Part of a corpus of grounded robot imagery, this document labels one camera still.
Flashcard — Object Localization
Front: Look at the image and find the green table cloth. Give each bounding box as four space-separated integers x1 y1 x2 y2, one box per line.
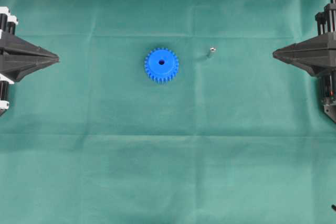
1 0 335 223

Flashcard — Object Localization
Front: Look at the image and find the blue plastic gear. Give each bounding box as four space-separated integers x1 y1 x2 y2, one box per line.
144 48 180 84

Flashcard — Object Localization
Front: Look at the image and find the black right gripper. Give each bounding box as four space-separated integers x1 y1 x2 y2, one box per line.
272 3 336 124

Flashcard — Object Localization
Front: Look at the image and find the left gripper with rails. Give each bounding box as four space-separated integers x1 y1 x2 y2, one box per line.
0 6 59 116

